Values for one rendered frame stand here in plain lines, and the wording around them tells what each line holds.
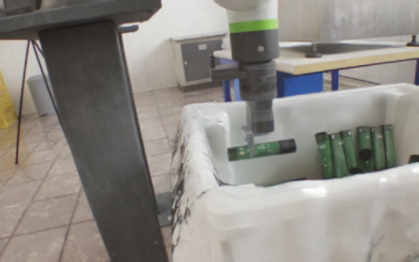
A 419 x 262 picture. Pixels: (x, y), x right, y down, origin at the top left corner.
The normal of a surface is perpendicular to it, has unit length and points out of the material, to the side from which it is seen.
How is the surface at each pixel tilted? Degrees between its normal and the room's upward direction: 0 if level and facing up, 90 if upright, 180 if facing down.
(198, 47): 90
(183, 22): 90
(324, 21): 90
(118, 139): 90
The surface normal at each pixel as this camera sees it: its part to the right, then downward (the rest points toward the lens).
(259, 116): 0.02, 0.01
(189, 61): 0.27, 0.33
